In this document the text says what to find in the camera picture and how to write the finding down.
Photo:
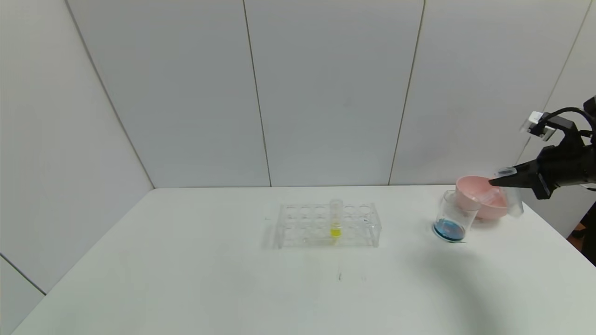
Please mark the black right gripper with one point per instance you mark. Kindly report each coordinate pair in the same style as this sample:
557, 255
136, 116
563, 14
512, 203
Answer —
542, 180

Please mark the test tube with blue pigment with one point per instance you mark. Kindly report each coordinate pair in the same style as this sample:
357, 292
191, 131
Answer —
514, 202

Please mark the test tube with yellow pigment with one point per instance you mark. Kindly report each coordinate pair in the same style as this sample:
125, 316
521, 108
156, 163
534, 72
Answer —
335, 230

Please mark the clear acrylic test tube rack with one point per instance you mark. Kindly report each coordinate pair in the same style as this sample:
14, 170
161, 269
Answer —
321, 242

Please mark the pink bowl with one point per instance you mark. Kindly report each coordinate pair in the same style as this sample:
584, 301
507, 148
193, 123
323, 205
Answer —
472, 193

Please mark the clear plastic beaker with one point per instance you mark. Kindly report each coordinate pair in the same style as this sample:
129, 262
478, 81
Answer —
451, 221

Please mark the dark background object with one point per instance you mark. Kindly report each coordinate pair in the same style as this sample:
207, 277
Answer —
589, 232

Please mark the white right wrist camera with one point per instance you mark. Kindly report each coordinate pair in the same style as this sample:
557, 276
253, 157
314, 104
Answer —
542, 125

